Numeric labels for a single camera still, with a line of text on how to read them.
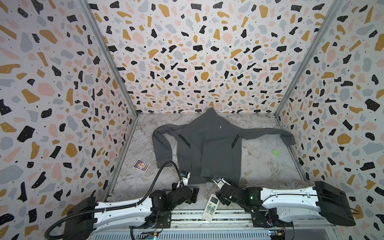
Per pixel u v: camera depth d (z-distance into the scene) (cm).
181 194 59
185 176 71
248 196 59
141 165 91
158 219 73
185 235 78
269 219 67
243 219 76
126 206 50
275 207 64
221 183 69
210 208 76
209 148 100
